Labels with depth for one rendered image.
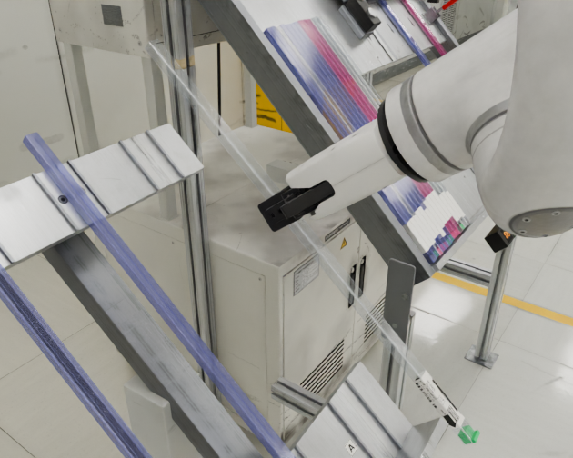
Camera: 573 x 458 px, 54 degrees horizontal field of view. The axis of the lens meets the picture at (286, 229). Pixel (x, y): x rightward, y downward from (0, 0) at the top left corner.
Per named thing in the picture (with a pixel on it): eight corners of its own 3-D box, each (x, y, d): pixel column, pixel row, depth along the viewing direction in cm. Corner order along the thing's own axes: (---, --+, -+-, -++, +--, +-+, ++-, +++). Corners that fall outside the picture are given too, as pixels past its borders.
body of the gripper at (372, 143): (421, 77, 48) (327, 135, 55) (370, 107, 40) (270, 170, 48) (464, 153, 49) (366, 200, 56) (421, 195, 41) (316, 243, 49)
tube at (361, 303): (468, 435, 56) (477, 433, 55) (464, 445, 55) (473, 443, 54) (154, 46, 57) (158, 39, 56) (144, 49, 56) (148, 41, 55)
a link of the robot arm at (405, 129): (437, 61, 46) (407, 80, 48) (395, 84, 40) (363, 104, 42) (487, 148, 47) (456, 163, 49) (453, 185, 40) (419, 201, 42)
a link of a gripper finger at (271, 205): (306, 176, 52) (260, 203, 56) (287, 188, 49) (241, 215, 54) (323, 205, 52) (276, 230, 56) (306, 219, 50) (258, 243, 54)
